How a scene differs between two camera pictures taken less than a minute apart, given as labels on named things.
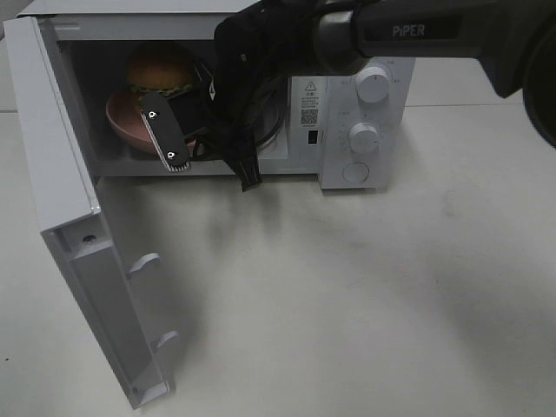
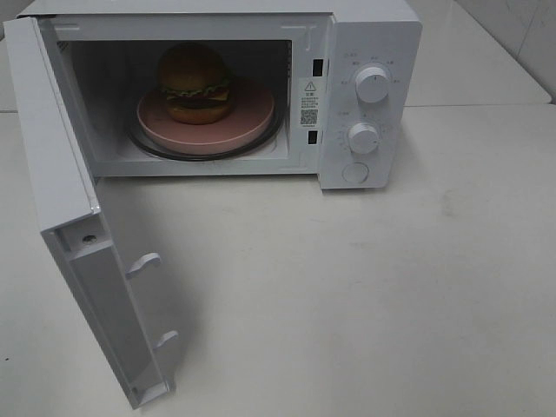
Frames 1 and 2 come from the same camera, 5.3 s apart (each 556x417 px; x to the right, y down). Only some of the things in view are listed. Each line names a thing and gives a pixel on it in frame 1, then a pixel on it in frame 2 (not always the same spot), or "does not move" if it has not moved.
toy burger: (162, 68) to (195, 80)
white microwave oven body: (346, 127) does not move
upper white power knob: (372, 84) does not move
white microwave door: (69, 216) does not move
